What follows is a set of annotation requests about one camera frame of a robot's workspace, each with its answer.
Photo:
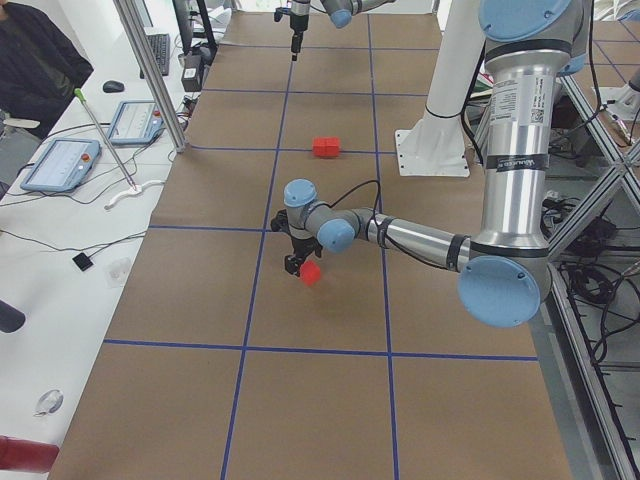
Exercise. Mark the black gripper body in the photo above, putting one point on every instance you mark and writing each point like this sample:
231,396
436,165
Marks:
298,17
302,247

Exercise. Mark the red block placed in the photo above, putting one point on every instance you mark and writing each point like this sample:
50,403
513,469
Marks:
319,147
310,273
332,147

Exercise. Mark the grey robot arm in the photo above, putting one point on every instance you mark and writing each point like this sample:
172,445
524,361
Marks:
476,161
340,12

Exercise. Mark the black power adapter box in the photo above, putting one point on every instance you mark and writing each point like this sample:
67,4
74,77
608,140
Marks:
192,73

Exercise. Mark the black keyboard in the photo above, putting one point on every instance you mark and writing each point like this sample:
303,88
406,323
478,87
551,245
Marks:
160,45

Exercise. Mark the far blue teach pendant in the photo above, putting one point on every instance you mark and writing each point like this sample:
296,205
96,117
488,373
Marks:
135,123

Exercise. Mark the blue teach pendant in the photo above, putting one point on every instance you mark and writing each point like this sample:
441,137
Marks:
63,166
135,123

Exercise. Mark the black computer mouse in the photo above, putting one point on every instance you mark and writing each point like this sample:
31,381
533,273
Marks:
113,86

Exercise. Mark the metal rod green tip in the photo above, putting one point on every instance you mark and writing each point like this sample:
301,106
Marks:
133,187

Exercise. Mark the near blue teach pendant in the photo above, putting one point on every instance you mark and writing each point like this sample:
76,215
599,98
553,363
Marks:
63,166

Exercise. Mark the person in dark jacket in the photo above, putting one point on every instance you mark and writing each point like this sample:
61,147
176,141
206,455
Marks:
40,67

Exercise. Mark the red cylinder object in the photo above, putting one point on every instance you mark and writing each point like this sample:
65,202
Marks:
27,456

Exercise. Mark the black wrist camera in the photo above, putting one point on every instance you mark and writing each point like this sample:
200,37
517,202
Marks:
279,223
281,12

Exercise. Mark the white camera stand base plate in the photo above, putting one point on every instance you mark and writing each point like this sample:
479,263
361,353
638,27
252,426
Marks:
431,152

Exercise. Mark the white camera stand column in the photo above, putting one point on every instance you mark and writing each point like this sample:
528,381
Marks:
459,53

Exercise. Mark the aluminium frame post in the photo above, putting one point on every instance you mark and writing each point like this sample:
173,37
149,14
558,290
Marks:
133,27

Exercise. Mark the aluminium side frame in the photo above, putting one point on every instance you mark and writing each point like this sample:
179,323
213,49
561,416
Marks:
594,279

